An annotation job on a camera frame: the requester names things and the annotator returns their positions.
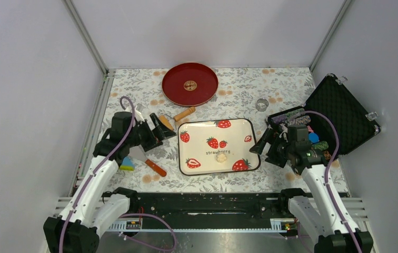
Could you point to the small dough ball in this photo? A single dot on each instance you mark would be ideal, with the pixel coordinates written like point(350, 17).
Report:
point(221, 158)

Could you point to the strawberry pattern rectangular tray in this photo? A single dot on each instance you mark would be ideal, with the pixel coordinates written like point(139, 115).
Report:
point(200, 142)

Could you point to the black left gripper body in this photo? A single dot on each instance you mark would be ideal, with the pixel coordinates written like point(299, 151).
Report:
point(143, 135)

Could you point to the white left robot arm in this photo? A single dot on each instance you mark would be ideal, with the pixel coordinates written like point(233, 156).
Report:
point(81, 224)

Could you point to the colourful toy block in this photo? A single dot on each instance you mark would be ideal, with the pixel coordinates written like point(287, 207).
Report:
point(127, 165)

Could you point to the metal scraper orange handle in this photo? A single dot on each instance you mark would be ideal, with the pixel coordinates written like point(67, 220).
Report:
point(138, 153)

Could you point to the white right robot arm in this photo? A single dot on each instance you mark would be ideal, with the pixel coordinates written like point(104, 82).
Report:
point(329, 224)

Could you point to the black open chip case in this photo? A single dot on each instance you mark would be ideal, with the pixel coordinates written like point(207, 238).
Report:
point(353, 123)

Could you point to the round red tray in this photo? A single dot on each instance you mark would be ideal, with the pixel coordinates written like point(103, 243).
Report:
point(189, 84)

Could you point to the wooden dough roller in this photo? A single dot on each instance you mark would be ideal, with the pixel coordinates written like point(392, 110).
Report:
point(177, 117)

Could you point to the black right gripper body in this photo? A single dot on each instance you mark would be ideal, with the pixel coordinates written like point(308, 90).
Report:
point(279, 151)

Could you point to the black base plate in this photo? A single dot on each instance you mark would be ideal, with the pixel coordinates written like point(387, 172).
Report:
point(206, 212)

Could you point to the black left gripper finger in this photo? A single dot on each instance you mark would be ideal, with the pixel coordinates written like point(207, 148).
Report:
point(156, 122)
point(162, 132)

